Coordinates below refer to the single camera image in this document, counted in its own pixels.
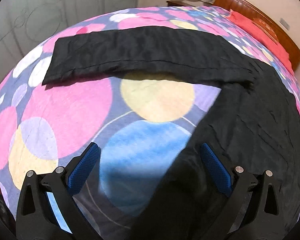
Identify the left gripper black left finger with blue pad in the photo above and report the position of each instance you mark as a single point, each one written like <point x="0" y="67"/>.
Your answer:
<point x="35" y="217"/>

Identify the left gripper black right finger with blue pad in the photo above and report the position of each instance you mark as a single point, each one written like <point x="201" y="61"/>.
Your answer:
<point x="253" y="209"/>

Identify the black large jacket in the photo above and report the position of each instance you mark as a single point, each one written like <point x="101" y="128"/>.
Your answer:
<point x="254" y="122"/>

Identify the colourful polka dot bedspread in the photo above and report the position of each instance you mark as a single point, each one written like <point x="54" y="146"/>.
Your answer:
<point x="139" y="125"/>

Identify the red pillow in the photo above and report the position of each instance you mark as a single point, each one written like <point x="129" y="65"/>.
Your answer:
<point x="261" y="34"/>

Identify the orange patterned cushion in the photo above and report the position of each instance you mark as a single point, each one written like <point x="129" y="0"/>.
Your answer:
<point x="267" y="29"/>

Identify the grey patterned wardrobe door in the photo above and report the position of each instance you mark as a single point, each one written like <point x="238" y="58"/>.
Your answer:
<point x="26" y="23"/>

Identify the brown wooden headboard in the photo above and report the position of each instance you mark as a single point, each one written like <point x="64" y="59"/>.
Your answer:
<point x="250" y="11"/>

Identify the dark wooden nightstand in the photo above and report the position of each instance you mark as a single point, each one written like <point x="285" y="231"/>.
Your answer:
<point x="176" y="4"/>

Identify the grey wall socket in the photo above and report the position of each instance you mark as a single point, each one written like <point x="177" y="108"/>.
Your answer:
<point x="284" y="23"/>

